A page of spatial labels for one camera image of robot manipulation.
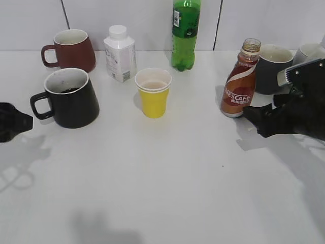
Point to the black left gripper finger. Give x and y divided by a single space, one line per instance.
13 122

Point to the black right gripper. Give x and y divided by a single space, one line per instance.
300 112

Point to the brown Nescafe coffee bottle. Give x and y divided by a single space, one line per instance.
240 84

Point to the black mug white interior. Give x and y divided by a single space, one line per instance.
71 97

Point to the yellow paper cup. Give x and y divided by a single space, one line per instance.
153 86

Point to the dark grey mug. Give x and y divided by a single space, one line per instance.
272 60

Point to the dark red mug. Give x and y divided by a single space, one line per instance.
73 49

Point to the white plastic milk bottle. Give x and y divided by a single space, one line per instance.
120 54

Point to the green soda bottle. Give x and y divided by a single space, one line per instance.
186 15

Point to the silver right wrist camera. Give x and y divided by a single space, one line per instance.
301 73

